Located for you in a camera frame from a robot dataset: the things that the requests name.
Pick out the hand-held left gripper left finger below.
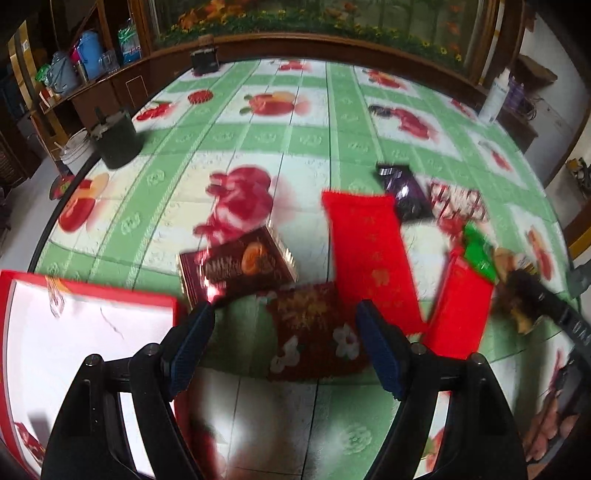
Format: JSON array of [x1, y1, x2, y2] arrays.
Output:
[[39, 300, 218, 480]]

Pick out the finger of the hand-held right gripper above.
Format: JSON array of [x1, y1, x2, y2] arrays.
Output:
[[505, 270, 591, 352]]

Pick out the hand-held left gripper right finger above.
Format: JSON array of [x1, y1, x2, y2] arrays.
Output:
[[355, 299, 529, 480]]

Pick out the brown cookie snack packet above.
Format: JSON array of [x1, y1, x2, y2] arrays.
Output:
[[492, 247, 541, 334]]

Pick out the green snack packet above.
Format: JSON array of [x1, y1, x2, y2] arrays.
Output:
[[463, 223, 502, 283]]

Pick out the dark red floral snack packet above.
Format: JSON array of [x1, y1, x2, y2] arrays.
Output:
[[265, 281, 370, 381]]

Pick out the small red snack packet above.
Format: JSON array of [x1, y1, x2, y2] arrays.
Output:
[[422, 247, 495, 361]]

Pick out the brown chocolate snack box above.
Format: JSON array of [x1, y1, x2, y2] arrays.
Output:
[[179, 226, 298, 310]]

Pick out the large red snack packet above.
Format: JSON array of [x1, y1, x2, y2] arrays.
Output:
[[322, 190, 428, 335]]

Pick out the red gift box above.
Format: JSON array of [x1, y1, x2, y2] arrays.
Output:
[[0, 270, 182, 480]]

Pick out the red and white candy packet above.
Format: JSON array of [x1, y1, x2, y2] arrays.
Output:
[[429, 182, 490, 222]]

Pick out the purple snack packet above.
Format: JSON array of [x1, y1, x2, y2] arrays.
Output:
[[376, 163, 432, 223]]

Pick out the purple bottle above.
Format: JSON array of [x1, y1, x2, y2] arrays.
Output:
[[508, 78, 526, 112]]

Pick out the white bottle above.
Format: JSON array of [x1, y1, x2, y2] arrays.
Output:
[[479, 68, 512, 125]]

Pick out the fruit print tablecloth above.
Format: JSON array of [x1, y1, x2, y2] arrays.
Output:
[[28, 58, 575, 480]]

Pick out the white bucket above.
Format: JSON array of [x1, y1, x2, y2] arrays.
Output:
[[60, 129, 100, 176]]

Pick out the wooden cabinet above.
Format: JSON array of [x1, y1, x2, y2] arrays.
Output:
[[9, 0, 195, 139]]

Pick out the small black box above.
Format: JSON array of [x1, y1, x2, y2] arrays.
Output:
[[190, 46, 220, 77]]

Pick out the grey bag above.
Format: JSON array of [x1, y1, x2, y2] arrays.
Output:
[[48, 52, 79, 95]]

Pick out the blue thermos jug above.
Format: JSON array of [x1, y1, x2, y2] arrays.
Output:
[[76, 30, 105, 80]]

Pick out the pack of water bottles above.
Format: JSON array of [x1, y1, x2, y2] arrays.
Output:
[[117, 21, 143, 65]]

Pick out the flower wall poster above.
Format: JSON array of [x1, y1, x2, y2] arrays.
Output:
[[152, 0, 499, 70]]

